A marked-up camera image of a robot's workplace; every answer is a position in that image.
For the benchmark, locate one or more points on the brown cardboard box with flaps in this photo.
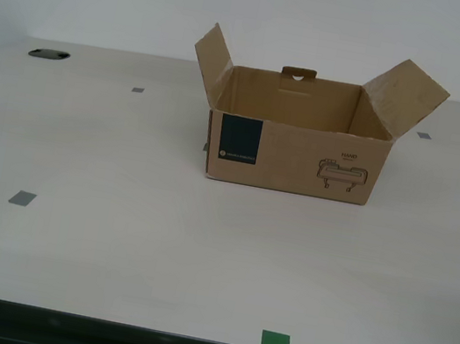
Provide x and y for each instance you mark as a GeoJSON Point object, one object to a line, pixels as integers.
{"type": "Point", "coordinates": [294, 161]}

